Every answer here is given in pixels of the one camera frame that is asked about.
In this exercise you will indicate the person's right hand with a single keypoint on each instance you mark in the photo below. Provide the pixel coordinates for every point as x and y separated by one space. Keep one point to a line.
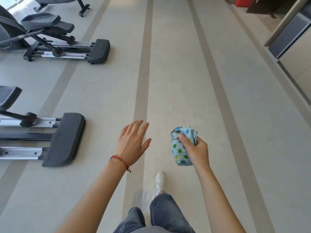
199 157

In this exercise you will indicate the polka dot cleaning cloth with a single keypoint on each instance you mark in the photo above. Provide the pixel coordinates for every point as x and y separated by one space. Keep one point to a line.
178 155

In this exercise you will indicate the person's white right shoe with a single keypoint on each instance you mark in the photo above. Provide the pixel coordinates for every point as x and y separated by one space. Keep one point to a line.
160 181

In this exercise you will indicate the person's right forearm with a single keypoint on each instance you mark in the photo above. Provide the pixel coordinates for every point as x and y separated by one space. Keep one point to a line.
218 203

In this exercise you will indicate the grey built-in appliance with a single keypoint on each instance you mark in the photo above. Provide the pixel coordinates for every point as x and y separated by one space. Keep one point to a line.
291 36

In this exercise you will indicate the red box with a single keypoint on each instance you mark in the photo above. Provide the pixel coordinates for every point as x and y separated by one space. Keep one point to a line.
244 1

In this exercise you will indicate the person's blue jeans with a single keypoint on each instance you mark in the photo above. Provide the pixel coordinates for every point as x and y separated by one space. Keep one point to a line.
165 211

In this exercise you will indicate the person's left forearm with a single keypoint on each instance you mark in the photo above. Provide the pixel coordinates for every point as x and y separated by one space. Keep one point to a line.
97 198

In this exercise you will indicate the person's left hand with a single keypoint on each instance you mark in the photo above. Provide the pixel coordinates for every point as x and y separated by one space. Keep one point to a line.
131 145

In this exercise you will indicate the person's grey shirt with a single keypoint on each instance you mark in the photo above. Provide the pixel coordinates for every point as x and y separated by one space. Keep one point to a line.
150 230

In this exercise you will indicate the dark brown furniture piece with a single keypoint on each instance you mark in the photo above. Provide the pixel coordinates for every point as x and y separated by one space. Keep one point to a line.
267 4

